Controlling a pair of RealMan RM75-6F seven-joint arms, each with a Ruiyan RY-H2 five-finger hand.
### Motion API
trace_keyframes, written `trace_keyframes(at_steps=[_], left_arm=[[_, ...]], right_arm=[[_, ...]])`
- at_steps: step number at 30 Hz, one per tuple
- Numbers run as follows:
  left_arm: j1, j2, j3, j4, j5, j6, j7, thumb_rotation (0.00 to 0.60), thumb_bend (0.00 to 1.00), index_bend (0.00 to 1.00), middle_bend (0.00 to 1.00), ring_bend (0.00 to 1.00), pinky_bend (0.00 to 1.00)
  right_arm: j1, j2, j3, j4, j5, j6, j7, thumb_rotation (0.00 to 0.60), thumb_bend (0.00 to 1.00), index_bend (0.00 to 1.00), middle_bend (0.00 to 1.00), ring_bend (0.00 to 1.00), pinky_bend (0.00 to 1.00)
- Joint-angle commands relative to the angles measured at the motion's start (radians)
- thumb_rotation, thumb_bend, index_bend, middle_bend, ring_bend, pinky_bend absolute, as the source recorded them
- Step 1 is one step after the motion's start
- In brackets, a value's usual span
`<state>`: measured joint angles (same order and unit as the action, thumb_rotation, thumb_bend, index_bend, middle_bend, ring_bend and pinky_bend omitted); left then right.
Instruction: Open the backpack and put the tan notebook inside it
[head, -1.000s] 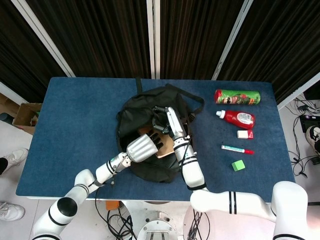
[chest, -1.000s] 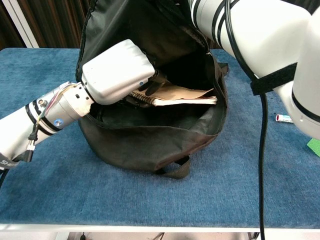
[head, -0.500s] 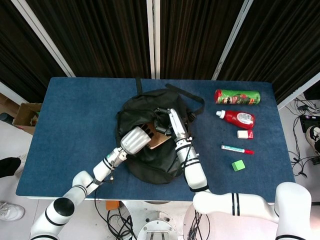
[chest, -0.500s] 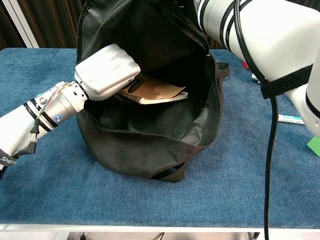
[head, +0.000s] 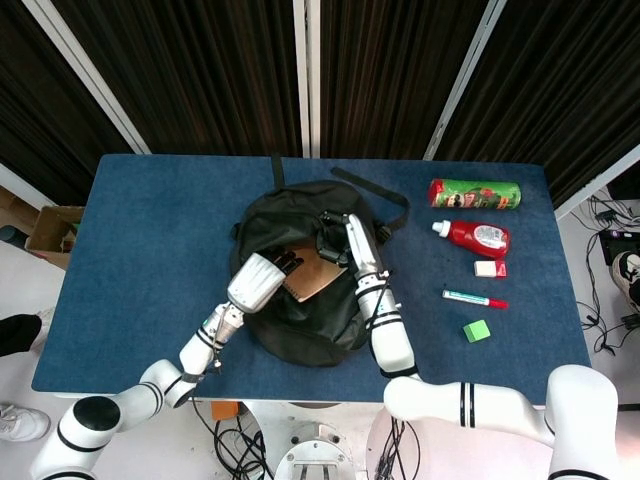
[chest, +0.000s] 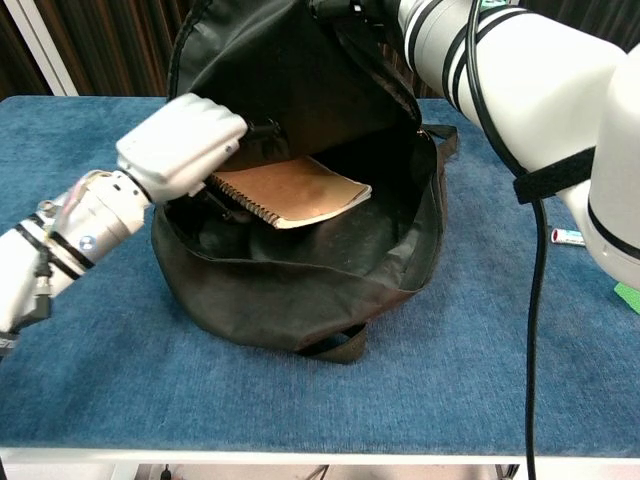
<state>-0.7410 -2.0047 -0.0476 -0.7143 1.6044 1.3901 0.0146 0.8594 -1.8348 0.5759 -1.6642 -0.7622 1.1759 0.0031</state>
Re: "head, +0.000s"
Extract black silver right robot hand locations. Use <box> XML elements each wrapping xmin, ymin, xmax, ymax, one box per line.
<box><xmin>314</xmin><ymin>209</ymin><xmax>387</xmax><ymax>277</ymax></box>

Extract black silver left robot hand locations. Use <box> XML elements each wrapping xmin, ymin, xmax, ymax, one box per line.
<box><xmin>227</xmin><ymin>251</ymin><xmax>305</xmax><ymax>315</ymax></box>

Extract brown spiral notebook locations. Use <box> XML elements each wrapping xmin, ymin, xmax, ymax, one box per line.
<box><xmin>282</xmin><ymin>247</ymin><xmax>346</xmax><ymax>304</ymax></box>

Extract black backpack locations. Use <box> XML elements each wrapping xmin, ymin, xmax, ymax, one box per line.
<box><xmin>228</xmin><ymin>153</ymin><xmax>411</xmax><ymax>369</ymax></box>

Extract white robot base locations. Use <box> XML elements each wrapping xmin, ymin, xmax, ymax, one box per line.
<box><xmin>272</xmin><ymin>402</ymin><xmax>361</xmax><ymax>480</ymax></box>

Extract red ketchup bottle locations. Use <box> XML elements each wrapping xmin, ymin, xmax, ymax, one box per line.
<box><xmin>431</xmin><ymin>219</ymin><xmax>512</xmax><ymax>260</ymax></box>

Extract white marker with red cap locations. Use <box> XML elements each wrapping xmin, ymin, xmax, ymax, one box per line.
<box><xmin>441</xmin><ymin>289</ymin><xmax>509</xmax><ymax>310</ymax></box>

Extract green chips can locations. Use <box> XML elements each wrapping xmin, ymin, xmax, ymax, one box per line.
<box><xmin>427</xmin><ymin>178</ymin><xmax>523</xmax><ymax>211</ymax></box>

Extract white red eraser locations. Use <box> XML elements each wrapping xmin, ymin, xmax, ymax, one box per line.
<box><xmin>472</xmin><ymin>259</ymin><xmax>509</xmax><ymax>279</ymax></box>

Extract blue table mat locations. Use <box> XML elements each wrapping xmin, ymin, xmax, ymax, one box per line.
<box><xmin>30</xmin><ymin>153</ymin><xmax>599</xmax><ymax>406</ymax></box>

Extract green cube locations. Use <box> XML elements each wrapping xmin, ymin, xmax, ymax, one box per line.
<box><xmin>462</xmin><ymin>318</ymin><xmax>492</xmax><ymax>345</ymax></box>

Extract black pleated curtain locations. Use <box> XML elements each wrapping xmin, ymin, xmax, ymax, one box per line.
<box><xmin>0</xmin><ymin>0</ymin><xmax>136</xmax><ymax>207</ymax></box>
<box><xmin>318</xmin><ymin>0</ymin><xmax>487</xmax><ymax>161</ymax></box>
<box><xmin>49</xmin><ymin>0</ymin><xmax>301</xmax><ymax>157</ymax></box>
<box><xmin>439</xmin><ymin>0</ymin><xmax>640</xmax><ymax>207</ymax></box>

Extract cardboard box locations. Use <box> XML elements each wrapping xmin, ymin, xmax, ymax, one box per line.
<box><xmin>24</xmin><ymin>204</ymin><xmax>86</xmax><ymax>271</ymax></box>

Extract black trouser leg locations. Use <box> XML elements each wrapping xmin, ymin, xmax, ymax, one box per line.
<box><xmin>0</xmin><ymin>313</ymin><xmax>44</xmax><ymax>359</ymax></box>

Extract dark grey cylinder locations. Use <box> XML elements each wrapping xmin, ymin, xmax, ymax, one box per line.
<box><xmin>0</xmin><ymin>224</ymin><xmax>32</xmax><ymax>250</ymax></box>

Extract black white sneaker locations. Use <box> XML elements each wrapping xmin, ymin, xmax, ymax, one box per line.
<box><xmin>610</xmin><ymin>251</ymin><xmax>640</xmax><ymax>301</ymax></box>

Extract black floor cable bundle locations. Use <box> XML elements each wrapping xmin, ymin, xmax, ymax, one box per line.
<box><xmin>213</xmin><ymin>418</ymin><xmax>275</xmax><ymax>480</ymax></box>

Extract white frame post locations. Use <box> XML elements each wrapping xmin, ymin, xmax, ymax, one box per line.
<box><xmin>292</xmin><ymin>0</ymin><xmax>321</xmax><ymax>159</ymax></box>
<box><xmin>22</xmin><ymin>0</ymin><xmax>151</xmax><ymax>155</ymax></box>
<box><xmin>424</xmin><ymin>0</ymin><xmax>509</xmax><ymax>161</ymax></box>
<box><xmin>554</xmin><ymin>149</ymin><xmax>640</xmax><ymax>221</ymax></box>

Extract tangled black cables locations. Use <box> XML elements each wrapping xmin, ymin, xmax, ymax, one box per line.
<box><xmin>569</xmin><ymin>194</ymin><xmax>640</xmax><ymax>356</ymax></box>

